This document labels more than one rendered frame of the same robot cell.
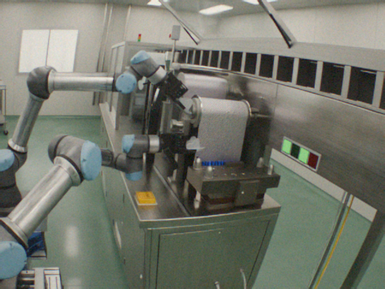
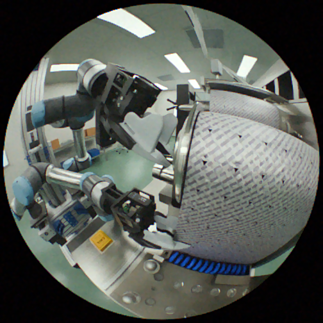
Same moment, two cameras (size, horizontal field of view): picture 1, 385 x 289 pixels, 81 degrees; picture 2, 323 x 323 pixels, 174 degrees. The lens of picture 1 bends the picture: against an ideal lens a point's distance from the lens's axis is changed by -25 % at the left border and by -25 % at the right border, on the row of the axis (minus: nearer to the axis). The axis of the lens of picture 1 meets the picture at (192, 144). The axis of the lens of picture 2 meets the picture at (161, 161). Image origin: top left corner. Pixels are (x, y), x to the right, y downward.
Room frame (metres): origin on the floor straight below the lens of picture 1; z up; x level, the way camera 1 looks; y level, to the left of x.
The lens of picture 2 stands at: (1.19, -0.07, 1.30)
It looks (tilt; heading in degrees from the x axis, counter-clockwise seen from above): 26 degrees down; 52
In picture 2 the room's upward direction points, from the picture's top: straight up
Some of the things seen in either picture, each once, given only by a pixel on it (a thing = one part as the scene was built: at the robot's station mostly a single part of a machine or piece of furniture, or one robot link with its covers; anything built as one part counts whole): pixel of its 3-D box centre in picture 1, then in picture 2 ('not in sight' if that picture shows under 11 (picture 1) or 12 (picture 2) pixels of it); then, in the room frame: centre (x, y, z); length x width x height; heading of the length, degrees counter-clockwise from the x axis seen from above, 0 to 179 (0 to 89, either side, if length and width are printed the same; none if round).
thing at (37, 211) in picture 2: not in sight; (33, 207); (0.48, 0.61, 0.87); 0.15 x 0.15 x 0.10
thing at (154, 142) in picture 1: (153, 144); (107, 196); (1.18, 0.16, 1.11); 0.08 x 0.05 x 0.08; 23
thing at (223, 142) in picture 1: (221, 144); (232, 249); (1.31, -0.13, 1.11); 0.23 x 0.01 x 0.18; 113
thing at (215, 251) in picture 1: (145, 186); not in sight; (2.20, 0.34, 0.43); 2.52 x 0.64 x 0.86; 23
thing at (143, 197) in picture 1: (145, 197); (100, 240); (1.07, 0.16, 0.91); 0.07 x 0.07 x 0.02; 23
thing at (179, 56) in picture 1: (175, 56); not in sight; (2.02, 0.20, 1.50); 0.14 x 0.14 x 0.06
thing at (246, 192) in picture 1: (247, 192); not in sight; (1.13, -0.26, 0.96); 0.10 x 0.03 x 0.11; 113
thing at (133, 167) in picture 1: (130, 165); (104, 204); (1.16, 0.25, 1.01); 0.11 x 0.08 x 0.11; 71
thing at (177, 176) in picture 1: (177, 150); (171, 211); (1.33, 0.06, 1.05); 0.06 x 0.05 x 0.31; 113
